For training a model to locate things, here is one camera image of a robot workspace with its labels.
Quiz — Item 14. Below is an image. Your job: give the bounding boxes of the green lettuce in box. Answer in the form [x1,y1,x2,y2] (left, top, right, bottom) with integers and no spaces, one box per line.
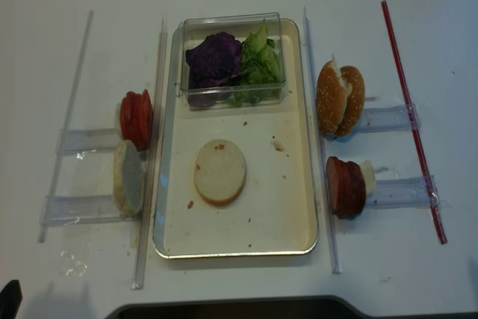
[226,19,282,107]

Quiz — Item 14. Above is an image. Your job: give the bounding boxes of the clear plastic lettuce box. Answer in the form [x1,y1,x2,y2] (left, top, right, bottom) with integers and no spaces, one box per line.
[176,13,286,111]

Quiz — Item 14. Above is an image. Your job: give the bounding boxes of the purple lettuce leaves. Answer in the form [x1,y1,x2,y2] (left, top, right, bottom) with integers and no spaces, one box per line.
[185,31,242,90]

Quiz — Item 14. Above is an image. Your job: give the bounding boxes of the red tomato slices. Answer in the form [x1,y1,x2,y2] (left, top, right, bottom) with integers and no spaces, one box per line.
[119,89,153,151]

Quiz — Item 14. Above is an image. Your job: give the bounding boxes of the dark red meat patties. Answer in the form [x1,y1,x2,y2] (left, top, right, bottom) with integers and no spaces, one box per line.
[326,157,367,220]

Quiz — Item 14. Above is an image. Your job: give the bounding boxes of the white cheese slice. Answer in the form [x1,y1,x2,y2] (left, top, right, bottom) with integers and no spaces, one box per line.
[359,160,376,196]

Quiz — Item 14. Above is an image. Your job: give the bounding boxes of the clear tomato holder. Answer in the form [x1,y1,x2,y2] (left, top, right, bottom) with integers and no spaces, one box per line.
[55,128,121,155]

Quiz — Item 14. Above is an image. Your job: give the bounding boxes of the bun bottom on tray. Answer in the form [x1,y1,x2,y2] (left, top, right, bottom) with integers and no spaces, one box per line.
[193,139,246,206]

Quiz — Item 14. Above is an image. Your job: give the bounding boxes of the cream metal tray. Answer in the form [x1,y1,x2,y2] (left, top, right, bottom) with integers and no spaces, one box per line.
[152,19,321,259]

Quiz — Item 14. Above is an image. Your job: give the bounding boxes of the sesame bun left half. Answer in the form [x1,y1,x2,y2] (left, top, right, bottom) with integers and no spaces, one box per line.
[316,60,347,136]

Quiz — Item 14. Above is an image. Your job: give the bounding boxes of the sesame bun half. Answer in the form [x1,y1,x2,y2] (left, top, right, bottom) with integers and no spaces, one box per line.
[335,66,365,137]
[316,60,347,136]

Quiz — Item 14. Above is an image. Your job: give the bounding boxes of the pale bun slice standing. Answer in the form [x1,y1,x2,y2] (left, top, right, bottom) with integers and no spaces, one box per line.
[113,140,144,216]

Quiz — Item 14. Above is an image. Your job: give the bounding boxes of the sesame bun right half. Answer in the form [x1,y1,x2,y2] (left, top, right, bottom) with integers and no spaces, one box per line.
[335,66,365,137]

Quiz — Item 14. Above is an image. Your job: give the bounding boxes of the clear sesame bun holder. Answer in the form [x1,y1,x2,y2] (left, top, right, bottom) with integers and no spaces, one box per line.
[354,104,420,133]

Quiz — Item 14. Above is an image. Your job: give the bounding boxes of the clear patty holder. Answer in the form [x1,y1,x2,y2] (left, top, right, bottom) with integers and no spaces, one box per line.
[365,176,441,209]

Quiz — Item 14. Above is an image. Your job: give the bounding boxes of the dark base bottom edge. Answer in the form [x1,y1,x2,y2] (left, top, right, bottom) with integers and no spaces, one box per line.
[108,297,368,318]

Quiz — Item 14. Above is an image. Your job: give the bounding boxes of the clear bun slice holder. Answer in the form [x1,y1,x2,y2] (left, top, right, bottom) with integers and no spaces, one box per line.
[40,195,140,226]

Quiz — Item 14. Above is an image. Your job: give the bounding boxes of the red plastic strip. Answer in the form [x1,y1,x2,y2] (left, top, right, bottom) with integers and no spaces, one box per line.
[381,0,447,245]

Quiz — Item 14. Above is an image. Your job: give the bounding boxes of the black object bottom left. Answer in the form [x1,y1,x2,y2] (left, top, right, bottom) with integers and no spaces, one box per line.
[0,279,22,319]

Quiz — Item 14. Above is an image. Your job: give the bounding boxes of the clear rail left of tray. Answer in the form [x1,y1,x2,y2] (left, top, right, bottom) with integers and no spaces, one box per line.
[131,17,167,290]

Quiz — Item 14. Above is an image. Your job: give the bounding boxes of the clear rail of tray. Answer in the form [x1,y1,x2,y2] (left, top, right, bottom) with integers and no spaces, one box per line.
[131,17,167,290]
[302,7,343,275]

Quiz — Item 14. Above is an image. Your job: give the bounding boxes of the clear rail right of tray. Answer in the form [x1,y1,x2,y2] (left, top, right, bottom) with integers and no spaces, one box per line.
[302,7,343,275]

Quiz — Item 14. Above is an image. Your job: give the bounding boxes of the clear rail far left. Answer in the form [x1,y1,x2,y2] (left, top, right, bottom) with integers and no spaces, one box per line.
[37,9,95,244]

